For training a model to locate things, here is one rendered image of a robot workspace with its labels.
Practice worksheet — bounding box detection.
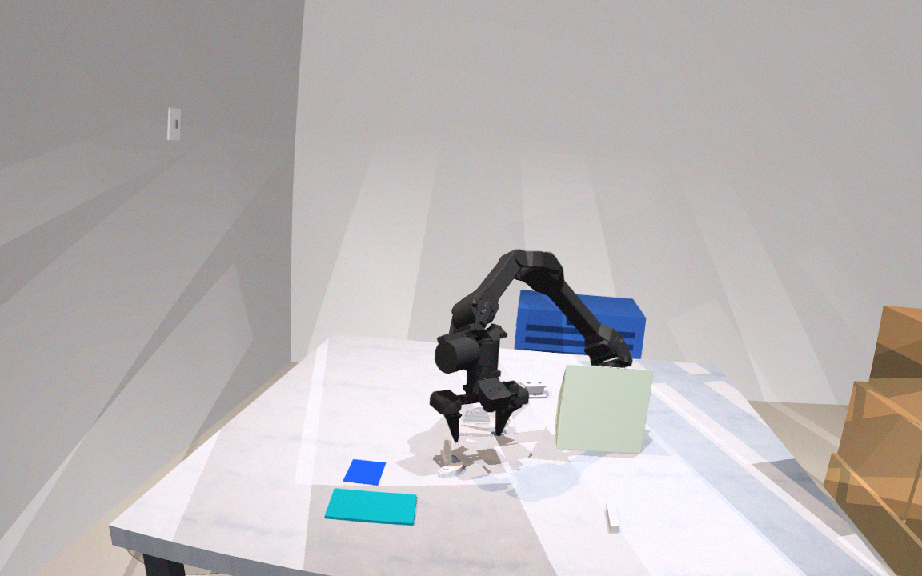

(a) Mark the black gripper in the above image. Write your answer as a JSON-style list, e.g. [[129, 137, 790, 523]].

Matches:
[[430, 364, 530, 442]]

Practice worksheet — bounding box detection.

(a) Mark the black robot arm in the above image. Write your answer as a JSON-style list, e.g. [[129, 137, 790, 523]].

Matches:
[[435, 249, 633, 412]]

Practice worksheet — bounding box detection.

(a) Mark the teal rectangular plate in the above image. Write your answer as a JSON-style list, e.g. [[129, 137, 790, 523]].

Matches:
[[324, 488, 417, 526]]

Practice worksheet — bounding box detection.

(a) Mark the white flat bar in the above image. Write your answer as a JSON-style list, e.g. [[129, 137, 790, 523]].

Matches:
[[605, 500, 619, 533]]

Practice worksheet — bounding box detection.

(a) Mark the blue rectangular plate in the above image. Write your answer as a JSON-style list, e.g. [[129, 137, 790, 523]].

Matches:
[[343, 459, 385, 486]]

